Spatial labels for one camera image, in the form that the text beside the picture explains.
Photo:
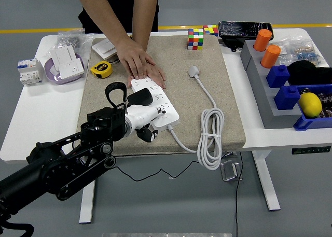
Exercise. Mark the person's right hand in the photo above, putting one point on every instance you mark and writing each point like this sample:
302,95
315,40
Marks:
133,58

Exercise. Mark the clear bag blue parts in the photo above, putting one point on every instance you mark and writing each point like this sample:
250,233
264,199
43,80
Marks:
307,56

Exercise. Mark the black cloth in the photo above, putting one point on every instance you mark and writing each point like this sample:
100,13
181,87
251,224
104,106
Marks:
308,73

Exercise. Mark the black plug adapter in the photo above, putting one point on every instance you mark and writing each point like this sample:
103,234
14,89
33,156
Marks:
140,97

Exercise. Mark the person's left forearm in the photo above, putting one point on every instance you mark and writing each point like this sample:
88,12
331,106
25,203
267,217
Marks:
145,14

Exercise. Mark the person's right forearm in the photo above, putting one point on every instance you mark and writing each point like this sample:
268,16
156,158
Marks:
101,14

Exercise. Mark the white circuit breaker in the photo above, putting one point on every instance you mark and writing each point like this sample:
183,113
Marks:
28,72

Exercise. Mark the small Rubik's cube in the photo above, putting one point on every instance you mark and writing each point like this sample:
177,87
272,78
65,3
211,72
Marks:
211,30

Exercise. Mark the large Rubik's cube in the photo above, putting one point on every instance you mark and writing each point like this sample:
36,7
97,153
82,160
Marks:
195,40

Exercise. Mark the white wall socket panel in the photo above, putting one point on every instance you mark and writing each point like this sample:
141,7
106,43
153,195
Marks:
71,69

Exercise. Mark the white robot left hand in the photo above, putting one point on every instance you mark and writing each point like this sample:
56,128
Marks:
141,116

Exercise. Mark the clear bag of screws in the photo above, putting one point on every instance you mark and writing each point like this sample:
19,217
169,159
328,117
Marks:
68,41

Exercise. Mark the black plastic-wrapped device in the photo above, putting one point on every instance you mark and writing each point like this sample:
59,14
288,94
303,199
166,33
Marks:
241,29

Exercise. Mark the yellow lemon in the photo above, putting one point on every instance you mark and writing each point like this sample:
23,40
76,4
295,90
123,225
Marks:
310,104

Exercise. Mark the blue peg block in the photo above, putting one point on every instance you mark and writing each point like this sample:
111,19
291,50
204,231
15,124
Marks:
286,98
277,77

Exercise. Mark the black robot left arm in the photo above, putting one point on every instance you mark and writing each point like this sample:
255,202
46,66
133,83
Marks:
64,164

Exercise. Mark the grey-brown mat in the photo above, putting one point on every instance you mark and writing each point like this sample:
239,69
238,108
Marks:
181,104

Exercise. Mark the grey stepped holder block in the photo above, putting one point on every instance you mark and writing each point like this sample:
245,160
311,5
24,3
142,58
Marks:
259,91

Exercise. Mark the white wall plug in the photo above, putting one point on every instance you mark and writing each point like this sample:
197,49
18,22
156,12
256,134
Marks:
193,71

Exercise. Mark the yellow tape measure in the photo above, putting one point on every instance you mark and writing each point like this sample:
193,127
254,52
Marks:
101,69

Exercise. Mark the person's left hand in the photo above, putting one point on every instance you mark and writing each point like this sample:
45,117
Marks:
157,75

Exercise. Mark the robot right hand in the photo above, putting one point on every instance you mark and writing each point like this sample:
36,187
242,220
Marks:
330,228

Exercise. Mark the clear bag of parts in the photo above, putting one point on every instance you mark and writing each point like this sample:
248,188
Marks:
290,43

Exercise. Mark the black table control panel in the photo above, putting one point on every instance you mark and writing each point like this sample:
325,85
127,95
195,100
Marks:
311,150

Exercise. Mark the orange cylinder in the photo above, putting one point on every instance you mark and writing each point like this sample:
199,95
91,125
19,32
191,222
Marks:
270,56
262,40

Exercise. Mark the white table leg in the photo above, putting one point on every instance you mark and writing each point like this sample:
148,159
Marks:
267,185
86,206

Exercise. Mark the dark circuit boards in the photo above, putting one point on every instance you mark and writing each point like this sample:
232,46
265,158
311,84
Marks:
326,104

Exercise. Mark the clear acrylic stand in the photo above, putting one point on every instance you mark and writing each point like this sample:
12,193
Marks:
229,170

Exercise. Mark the small black bracket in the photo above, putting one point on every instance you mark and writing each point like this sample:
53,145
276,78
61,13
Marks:
232,43

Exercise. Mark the white double switch panel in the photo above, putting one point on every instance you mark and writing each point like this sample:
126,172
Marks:
103,47

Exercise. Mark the blue plastic bin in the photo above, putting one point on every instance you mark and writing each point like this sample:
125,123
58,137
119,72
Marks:
311,123

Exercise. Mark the purple bowl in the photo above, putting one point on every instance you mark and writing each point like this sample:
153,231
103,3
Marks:
52,77

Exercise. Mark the white power strip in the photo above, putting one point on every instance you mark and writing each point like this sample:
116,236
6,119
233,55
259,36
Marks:
171,119

